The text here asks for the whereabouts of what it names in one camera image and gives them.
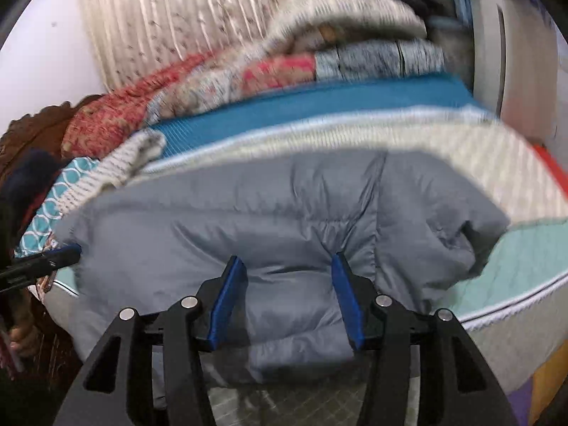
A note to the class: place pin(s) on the red patterned quilt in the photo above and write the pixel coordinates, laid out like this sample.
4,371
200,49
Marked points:
177,93

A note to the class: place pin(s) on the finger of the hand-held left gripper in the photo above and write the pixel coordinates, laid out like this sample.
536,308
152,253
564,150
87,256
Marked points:
57,258

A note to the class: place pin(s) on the cream striped curtain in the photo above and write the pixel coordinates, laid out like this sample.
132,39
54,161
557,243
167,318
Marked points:
177,13

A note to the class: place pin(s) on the carved wooden headboard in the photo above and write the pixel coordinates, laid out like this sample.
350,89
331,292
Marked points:
40,128

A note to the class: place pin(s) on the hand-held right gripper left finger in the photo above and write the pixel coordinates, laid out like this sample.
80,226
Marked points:
227,301

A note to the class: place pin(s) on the white knitted blanket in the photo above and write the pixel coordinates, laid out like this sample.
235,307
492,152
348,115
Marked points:
346,11

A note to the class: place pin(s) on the striped bed sheet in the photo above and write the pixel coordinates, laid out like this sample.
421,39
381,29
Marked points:
355,135

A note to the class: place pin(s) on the grey knitted blanket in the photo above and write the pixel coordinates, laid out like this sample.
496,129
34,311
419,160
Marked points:
381,57

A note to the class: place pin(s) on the blue blanket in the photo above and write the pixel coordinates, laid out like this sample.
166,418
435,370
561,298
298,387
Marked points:
310,104

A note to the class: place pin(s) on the white mattress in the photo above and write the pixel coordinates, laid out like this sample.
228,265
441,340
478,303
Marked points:
510,319

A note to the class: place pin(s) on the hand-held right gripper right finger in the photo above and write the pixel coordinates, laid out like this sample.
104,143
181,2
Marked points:
350,301

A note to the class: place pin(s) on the white door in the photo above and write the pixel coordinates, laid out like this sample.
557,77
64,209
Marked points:
514,53

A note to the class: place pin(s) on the teal circle-pattern cloth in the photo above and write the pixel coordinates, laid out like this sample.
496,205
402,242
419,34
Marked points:
49,211

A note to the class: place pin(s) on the person's left hand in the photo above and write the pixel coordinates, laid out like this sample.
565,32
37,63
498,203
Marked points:
24,333

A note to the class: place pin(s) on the grey puffer jacket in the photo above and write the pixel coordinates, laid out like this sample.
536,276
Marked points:
275,230

